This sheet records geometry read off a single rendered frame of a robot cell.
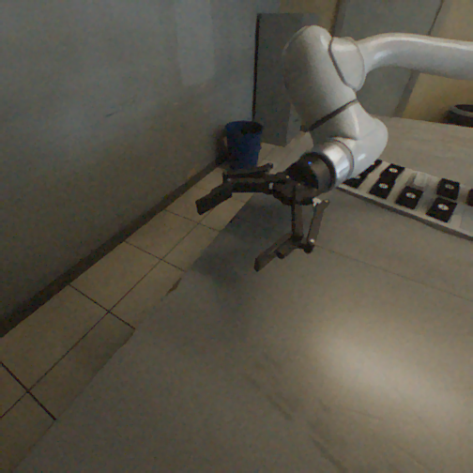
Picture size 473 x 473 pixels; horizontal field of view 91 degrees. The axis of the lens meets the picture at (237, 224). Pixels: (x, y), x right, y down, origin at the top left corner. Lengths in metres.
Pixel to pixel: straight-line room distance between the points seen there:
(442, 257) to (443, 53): 0.42
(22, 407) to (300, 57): 1.68
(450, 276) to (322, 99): 0.46
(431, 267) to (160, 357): 0.58
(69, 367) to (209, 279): 1.20
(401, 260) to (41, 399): 1.56
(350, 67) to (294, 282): 0.41
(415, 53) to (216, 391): 0.69
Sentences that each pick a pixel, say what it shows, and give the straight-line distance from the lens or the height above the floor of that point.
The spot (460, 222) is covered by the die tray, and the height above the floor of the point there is 0.91.
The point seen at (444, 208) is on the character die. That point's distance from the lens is 0.84.
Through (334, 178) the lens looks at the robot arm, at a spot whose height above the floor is 1.10.
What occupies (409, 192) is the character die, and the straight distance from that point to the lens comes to 0.86.
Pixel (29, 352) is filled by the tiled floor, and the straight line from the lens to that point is 1.76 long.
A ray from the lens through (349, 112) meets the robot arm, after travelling 0.51.
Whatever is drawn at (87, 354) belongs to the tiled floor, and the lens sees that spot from 1.59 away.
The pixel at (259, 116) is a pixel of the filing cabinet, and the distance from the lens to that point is 3.33.
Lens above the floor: 1.31
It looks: 42 degrees down
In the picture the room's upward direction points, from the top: straight up
